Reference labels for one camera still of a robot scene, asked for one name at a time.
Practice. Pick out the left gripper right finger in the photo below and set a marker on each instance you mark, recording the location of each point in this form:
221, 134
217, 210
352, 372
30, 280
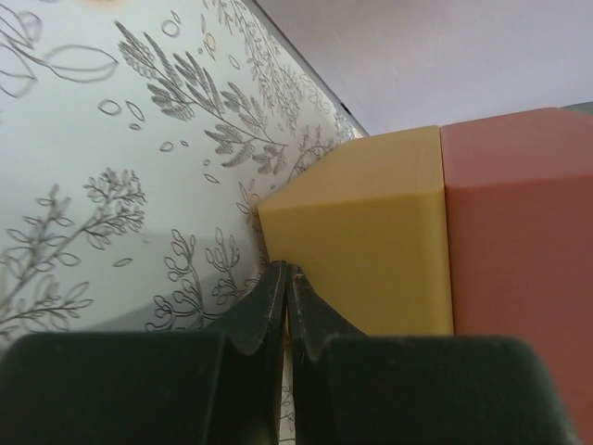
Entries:
351, 388

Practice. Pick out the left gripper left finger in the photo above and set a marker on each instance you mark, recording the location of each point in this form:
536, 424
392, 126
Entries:
218, 385

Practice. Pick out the yellow bottom drawer box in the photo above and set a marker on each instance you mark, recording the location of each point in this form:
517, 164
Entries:
367, 225

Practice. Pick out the pink drawer box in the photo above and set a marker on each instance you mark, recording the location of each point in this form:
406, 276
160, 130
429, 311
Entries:
519, 207

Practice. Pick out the floral patterned table mat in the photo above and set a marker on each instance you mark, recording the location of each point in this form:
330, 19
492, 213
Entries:
137, 139

